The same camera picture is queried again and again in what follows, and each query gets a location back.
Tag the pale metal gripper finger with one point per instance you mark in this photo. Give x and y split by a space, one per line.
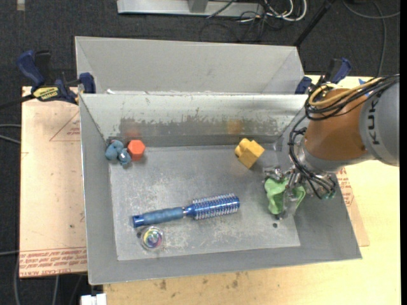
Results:
291 199
277 173

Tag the light green soft toy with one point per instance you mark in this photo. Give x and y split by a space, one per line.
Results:
274 194

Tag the yellow notched block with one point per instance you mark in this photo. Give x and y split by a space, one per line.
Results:
248 152

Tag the grey metal bin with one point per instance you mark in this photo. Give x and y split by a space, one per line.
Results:
203 176

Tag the blue round hairbrush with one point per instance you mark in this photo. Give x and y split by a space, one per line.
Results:
203 206

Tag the clear ball with colourful core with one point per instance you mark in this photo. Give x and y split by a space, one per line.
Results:
152 237

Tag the orange hexagonal block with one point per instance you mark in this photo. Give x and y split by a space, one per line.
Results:
136 150

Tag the blue toy animal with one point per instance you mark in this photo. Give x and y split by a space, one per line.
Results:
114 151

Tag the brown cardboard board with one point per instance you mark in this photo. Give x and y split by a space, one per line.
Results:
47 176

